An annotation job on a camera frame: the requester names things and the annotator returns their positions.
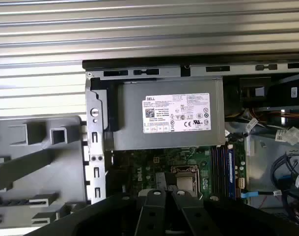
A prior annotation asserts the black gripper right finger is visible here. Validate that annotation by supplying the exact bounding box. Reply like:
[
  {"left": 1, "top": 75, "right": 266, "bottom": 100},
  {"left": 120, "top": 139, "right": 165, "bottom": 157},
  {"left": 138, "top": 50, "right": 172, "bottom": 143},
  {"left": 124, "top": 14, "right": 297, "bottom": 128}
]
[{"left": 171, "top": 189, "right": 299, "bottom": 236}]

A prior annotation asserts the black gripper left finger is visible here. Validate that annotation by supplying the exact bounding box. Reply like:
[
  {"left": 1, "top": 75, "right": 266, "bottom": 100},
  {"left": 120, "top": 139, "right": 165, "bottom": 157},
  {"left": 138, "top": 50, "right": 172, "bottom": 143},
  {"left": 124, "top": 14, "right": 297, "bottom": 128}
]
[{"left": 28, "top": 189, "right": 167, "bottom": 236}]

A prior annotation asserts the RAM slot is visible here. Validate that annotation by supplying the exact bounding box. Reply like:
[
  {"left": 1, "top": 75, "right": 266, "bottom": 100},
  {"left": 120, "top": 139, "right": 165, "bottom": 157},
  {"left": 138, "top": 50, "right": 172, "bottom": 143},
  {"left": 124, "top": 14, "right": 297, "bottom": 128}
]
[
  {"left": 221, "top": 147, "right": 228, "bottom": 197},
  {"left": 217, "top": 147, "right": 222, "bottom": 197},
  {"left": 210, "top": 147, "right": 217, "bottom": 197}
]

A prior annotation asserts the dark blue RAM stick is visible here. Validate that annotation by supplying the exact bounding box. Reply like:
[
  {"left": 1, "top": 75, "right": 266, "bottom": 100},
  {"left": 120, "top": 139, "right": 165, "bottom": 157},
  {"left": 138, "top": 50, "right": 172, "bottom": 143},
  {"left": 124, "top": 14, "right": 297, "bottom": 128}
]
[{"left": 227, "top": 147, "right": 236, "bottom": 199}]

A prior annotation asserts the silver CPU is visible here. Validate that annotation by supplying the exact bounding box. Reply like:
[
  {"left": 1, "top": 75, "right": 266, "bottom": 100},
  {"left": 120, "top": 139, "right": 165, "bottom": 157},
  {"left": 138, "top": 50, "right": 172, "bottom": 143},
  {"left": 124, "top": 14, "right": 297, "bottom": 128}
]
[{"left": 176, "top": 173, "right": 194, "bottom": 190}]

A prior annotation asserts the CPU socket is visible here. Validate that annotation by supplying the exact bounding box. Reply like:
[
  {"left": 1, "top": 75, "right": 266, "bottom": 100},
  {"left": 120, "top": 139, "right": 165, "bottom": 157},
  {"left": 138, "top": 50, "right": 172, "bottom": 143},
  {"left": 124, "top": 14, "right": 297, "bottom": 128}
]
[{"left": 170, "top": 165, "right": 201, "bottom": 197}]

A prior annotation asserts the green motherboard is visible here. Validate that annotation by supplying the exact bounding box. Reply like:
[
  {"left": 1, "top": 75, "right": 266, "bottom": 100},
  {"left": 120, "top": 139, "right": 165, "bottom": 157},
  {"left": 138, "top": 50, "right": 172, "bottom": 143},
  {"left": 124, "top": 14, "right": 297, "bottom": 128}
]
[{"left": 105, "top": 145, "right": 248, "bottom": 205}]

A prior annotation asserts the grey power supply unit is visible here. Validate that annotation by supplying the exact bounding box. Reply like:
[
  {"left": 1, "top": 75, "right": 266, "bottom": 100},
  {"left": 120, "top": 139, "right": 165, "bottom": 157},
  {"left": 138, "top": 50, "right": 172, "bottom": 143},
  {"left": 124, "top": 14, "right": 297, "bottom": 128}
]
[{"left": 104, "top": 75, "right": 226, "bottom": 151}]

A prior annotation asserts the black open PC case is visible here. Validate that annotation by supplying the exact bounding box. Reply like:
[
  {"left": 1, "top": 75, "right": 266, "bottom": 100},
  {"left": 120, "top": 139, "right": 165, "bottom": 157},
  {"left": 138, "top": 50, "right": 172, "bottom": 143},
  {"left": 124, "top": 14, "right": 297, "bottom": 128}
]
[{"left": 82, "top": 58, "right": 299, "bottom": 223}]

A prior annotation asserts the grey parts rack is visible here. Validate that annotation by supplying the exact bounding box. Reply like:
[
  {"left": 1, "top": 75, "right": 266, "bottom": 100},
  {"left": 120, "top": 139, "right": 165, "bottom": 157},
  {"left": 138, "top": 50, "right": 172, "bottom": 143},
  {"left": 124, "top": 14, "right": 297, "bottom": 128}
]
[{"left": 0, "top": 115, "right": 88, "bottom": 236}]

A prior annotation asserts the white power connector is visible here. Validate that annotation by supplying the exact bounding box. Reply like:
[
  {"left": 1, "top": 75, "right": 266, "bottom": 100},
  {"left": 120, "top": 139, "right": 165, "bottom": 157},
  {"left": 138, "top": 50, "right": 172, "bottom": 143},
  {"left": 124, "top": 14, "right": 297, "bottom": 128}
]
[{"left": 274, "top": 126, "right": 299, "bottom": 146}]

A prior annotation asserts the blue data wire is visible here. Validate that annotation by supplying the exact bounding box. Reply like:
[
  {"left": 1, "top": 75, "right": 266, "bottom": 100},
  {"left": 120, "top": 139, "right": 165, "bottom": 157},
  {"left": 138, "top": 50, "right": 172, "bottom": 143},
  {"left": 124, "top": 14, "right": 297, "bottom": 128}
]
[{"left": 240, "top": 190, "right": 284, "bottom": 199}]

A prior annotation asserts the dark blue cable bundle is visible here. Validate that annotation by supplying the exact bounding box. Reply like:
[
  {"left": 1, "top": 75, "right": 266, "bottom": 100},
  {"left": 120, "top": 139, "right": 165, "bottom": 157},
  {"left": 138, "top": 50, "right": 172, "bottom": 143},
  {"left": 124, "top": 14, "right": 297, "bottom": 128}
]
[{"left": 271, "top": 151, "right": 299, "bottom": 222}]

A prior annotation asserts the orange wire bundle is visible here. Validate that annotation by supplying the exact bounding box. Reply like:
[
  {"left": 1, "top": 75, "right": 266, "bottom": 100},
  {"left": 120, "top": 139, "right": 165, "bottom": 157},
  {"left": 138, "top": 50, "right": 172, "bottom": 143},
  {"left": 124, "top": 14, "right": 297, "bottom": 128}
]
[{"left": 247, "top": 108, "right": 299, "bottom": 123}]

